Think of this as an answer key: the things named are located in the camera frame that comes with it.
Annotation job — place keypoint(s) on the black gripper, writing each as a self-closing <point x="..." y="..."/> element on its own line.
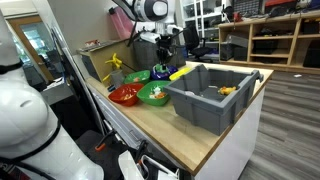
<point x="166" y="46"/>

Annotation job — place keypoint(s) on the green plush toy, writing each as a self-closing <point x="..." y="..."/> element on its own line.
<point x="160" y="70"/>

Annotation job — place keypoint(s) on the yellow plush toy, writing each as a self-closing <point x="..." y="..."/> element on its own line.
<point x="227" y="90"/>

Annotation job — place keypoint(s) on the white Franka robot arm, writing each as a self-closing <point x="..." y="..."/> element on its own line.
<point x="26" y="110"/>

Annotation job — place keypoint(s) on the blue plastic bowl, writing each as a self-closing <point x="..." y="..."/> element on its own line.
<point x="171" y="71"/>

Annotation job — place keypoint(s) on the yellow plastic bowl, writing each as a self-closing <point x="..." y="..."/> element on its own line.
<point x="180" y="74"/>

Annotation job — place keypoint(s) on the green plastic bowl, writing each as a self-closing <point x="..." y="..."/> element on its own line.
<point x="146" y="100"/>
<point x="143" y="75"/>

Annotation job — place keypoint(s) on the white plush toy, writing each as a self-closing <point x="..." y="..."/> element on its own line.
<point x="156" y="90"/>

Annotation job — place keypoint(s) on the orange plush toy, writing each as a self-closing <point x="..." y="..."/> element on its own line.
<point x="161" y="95"/>

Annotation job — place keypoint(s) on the red plastic bowl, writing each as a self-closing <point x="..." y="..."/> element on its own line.
<point x="116" y="98"/>

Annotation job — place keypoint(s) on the dark gray fabric bin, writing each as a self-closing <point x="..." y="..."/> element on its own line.
<point x="145" y="55"/>

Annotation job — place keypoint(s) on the black office chair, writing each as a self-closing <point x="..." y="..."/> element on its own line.
<point x="195" y="43"/>

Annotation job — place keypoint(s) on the shiny metal cylinder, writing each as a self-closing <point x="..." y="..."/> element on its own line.
<point x="117" y="79"/>

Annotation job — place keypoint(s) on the pink plastic bag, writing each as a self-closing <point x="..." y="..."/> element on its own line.
<point x="121" y="23"/>

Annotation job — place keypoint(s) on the gray plastic bin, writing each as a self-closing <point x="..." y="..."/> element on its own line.
<point x="200" y="113"/>

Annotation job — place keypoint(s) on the orange and white carton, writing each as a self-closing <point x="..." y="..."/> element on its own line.
<point x="91" y="43"/>

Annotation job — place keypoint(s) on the wooden shelving unit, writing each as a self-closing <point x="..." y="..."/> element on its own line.
<point x="293" y="33"/>

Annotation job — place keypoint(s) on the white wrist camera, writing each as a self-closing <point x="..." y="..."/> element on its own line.
<point x="150" y="37"/>

